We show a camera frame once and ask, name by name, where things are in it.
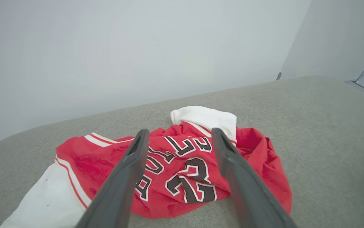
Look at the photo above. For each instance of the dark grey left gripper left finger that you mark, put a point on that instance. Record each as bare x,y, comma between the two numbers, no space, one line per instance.
121,190

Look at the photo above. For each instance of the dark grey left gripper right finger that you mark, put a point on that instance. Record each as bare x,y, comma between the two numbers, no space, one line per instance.
248,190

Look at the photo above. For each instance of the red Bulls 23 jersey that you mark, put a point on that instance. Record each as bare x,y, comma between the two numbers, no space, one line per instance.
159,205

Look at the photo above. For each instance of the grey fabric sofa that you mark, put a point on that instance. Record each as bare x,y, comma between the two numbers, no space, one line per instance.
327,142

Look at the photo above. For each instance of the small dark wall fixture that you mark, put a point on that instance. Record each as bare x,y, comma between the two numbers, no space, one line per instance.
278,76

